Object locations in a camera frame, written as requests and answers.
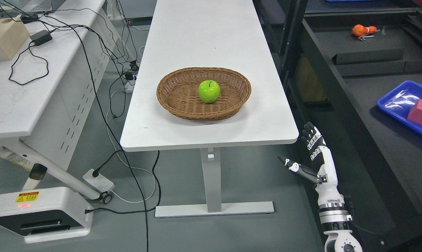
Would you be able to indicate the green apple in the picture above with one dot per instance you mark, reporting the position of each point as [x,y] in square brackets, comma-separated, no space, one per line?
[209,91]

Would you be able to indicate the black power adapter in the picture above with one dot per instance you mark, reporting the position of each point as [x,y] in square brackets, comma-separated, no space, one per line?
[41,37]

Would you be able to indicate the white long table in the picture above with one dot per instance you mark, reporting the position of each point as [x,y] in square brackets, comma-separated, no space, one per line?
[195,40]

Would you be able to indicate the wooden block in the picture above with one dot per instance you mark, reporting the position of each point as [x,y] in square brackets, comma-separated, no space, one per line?
[13,35]

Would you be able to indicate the laptop computer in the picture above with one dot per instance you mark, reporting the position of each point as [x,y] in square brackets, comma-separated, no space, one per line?
[42,6]

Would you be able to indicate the brown wicker basket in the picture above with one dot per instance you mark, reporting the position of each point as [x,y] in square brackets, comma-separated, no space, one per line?
[177,92]

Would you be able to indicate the white robot forearm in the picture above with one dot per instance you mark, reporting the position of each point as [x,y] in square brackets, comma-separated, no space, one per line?
[334,219]

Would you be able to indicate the white power strip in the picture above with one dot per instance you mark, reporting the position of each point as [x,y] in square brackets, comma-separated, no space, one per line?
[98,181]
[131,81]

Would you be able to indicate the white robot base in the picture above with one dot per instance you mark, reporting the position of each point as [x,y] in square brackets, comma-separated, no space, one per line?
[46,214]

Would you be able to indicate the white side desk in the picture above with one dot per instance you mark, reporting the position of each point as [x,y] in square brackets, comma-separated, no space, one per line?
[43,120]

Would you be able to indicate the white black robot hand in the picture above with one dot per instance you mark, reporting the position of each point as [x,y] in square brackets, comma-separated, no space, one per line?
[322,165]

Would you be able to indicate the blue plastic tray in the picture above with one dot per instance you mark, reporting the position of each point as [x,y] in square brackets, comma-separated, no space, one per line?
[398,102]

